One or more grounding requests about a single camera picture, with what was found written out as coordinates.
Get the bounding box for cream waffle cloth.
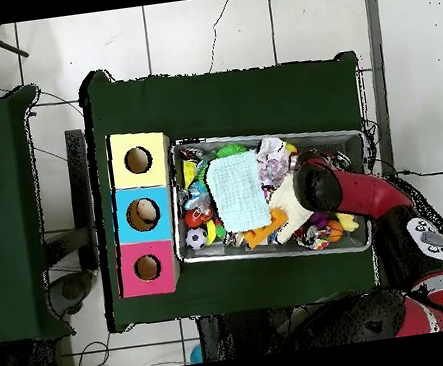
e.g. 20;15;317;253
264;171;319;246

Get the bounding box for wooden box three holes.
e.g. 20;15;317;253
98;127;190;300

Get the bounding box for shallow mesh bin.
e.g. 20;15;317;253
161;115;380;276

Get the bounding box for mint waffle cloth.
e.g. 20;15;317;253
203;147;275;236

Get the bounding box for green spiky ball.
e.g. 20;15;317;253
215;141;250;160

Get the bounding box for yellow cheese wedge toy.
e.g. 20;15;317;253
180;158;201;190

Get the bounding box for crumpled printed white wrapper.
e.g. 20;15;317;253
253;134;293;191

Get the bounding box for small soccer ball toy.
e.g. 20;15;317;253
183;225;210;252

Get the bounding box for long orange toy brick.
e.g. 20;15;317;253
239;206;293;249

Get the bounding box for small basketball toy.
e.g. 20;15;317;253
324;217;346;245

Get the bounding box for yellow plush toy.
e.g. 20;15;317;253
335;209;361;234

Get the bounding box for black upright panel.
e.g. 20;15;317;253
62;128;103;271

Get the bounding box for blue object on floor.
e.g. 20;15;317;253
187;342;205;365

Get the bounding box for green cloth side table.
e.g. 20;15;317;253
0;83;75;346

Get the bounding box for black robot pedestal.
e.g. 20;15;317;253
196;303;309;363

